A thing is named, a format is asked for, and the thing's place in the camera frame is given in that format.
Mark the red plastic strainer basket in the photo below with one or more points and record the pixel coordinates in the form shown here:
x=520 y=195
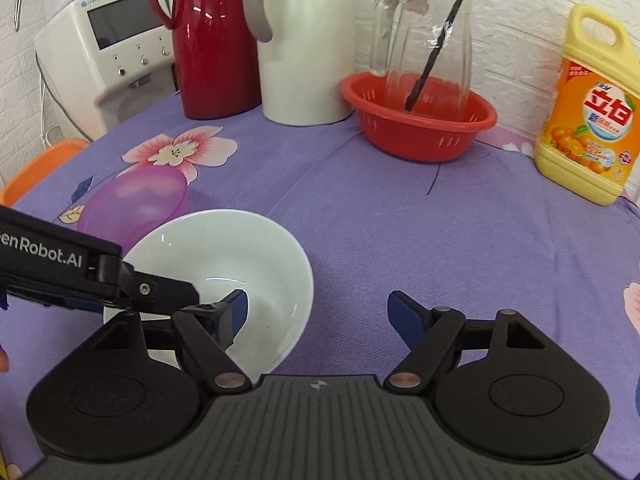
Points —
x=415 y=135

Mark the purple floral tablecloth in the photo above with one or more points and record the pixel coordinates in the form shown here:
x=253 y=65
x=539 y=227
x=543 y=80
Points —
x=400 y=235

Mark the white appliance with screen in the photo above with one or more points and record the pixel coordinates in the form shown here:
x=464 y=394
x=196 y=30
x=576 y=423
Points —
x=75 y=40

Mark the yellow dish soap bottle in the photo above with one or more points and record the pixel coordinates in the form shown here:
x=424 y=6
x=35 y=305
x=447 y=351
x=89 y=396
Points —
x=590 y=125

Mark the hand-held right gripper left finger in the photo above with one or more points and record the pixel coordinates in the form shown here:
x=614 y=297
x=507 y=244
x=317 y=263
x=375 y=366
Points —
x=239 y=306

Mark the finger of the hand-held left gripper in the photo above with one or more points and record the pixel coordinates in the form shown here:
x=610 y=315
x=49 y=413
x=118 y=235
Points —
x=160 y=295

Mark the person's left hand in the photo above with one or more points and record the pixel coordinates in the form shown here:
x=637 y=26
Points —
x=3 y=359

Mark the white thermos jug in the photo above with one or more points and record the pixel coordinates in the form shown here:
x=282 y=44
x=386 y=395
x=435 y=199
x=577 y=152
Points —
x=310 y=60

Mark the glass pitcher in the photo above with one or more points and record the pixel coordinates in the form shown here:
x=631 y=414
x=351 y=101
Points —
x=400 y=35

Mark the orange stool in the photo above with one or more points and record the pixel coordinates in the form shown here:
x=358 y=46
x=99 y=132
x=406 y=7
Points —
x=45 y=165

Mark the white bowl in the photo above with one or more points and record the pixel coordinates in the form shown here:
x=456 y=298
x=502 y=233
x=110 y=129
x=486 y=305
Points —
x=225 y=250

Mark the purple plastic bowl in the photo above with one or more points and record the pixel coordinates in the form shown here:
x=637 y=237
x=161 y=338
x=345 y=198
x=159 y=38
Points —
x=130 y=200

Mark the black stirring stick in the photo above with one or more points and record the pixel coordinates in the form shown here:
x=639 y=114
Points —
x=439 y=40

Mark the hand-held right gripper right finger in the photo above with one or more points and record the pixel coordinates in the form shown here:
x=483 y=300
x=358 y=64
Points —
x=402 y=312

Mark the red thermos jug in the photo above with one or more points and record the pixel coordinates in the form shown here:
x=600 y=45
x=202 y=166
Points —
x=215 y=60

